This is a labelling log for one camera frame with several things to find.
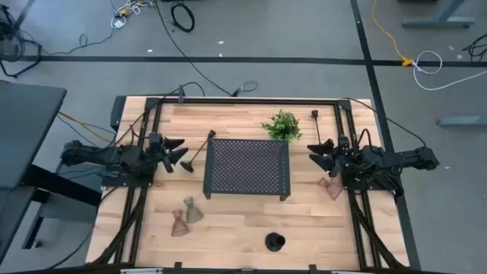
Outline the black perforated metal shelf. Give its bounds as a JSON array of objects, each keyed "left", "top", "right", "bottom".
[{"left": 202, "top": 138, "right": 292, "bottom": 202}]

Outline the clear ribbed glass vessel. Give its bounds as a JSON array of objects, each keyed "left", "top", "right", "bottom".
[{"left": 182, "top": 196, "right": 205, "bottom": 225}]

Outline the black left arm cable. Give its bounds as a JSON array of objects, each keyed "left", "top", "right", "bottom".
[{"left": 113, "top": 81, "right": 206, "bottom": 148}]

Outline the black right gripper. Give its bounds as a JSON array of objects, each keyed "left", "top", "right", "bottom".
[{"left": 307, "top": 135, "right": 353, "bottom": 178}]

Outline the yellow extension cable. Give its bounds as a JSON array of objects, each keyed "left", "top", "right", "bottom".
[{"left": 371, "top": 0, "right": 415, "bottom": 68}]

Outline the black aluminium table frame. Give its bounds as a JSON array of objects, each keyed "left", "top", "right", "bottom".
[{"left": 85, "top": 94, "right": 423, "bottom": 274}]

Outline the pink ribbed glass candle holder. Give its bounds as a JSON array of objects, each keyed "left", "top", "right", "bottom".
[
  {"left": 317, "top": 177, "right": 345, "bottom": 202},
  {"left": 170, "top": 208, "right": 191, "bottom": 238}
]

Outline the thin yellow cable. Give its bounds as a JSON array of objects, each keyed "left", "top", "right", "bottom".
[{"left": 56, "top": 110, "right": 115, "bottom": 144}]

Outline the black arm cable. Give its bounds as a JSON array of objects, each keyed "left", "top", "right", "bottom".
[
  {"left": 342, "top": 97, "right": 428, "bottom": 148},
  {"left": 113, "top": 81, "right": 206, "bottom": 148}
]

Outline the thin black floor cable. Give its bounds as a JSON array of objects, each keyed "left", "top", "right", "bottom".
[{"left": 41, "top": 28, "right": 115, "bottom": 56}]

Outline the tall black candlestick holder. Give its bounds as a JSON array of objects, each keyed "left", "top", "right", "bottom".
[
  {"left": 310, "top": 109, "right": 335, "bottom": 150},
  {"left": 180, "top": 129, "right": 217, "bottom": 174}
]

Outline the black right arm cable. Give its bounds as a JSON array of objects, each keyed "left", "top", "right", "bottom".
[{"left": 342, "top": 97, "right": 428, "bottom": 148}]

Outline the green plant in white pot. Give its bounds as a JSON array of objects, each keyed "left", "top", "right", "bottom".
[{"left": 260, "top": 109, "right": 304, "bottom": 143}]

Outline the white cable bundle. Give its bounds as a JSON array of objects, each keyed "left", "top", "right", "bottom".
[{"left": 110, "top": 0, "right": 155, "bottom": 30}]

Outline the dark grey desk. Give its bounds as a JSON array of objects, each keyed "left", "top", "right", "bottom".
[{"left": 0, "top": 79, "right": 102, "bottom": 263}]

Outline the coiled black cable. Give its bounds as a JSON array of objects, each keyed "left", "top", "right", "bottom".
[{"left": 170, "top": 2, "right": 196, "bottom": 33}]

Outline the black floor cable cluster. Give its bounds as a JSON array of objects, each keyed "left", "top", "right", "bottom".
[{"left": 462, "top": 33, "right": 487, "bottom": 62}]

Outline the black round lamp base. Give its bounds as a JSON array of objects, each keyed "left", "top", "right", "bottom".
[{"left": 264, "top": 231, "right": 286, "bottom": 253}]

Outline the black control box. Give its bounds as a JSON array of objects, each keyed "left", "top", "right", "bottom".
[{"left": 110, "top": 95, "right": 127, "bottom": 132}]

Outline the black cable bundle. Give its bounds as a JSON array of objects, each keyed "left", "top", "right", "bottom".
[
  {"left": 348, "top": 190, "right": 406, "bottom": 269},
  {"left": 91, "top": 186, "right": 148, "bottom": 266}
]

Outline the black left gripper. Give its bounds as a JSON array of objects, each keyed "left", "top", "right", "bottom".
[{"left": 147, "top": 132, "right": 189, "bottom": 174}]

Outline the black metal stand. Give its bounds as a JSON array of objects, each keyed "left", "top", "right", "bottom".
[{"left": 0, "top": 0, "right": 43, "bottom": 79}]

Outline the long black floor cable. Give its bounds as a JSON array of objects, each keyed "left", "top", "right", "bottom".
[{"left": 153, "top": 0, "right": 259, "bottom": 97}]

